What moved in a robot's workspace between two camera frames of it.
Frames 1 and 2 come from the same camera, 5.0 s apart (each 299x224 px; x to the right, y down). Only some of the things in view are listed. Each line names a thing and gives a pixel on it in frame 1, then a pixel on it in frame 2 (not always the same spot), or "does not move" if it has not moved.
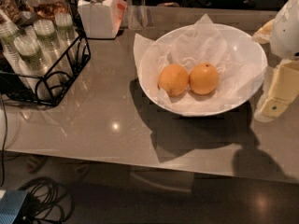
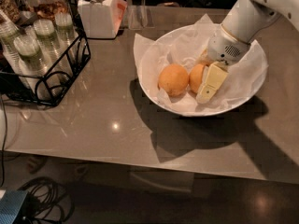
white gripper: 286,32 -> 224,48
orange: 174,79 does not move
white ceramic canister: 102,11 does not move
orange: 203,78 does not move
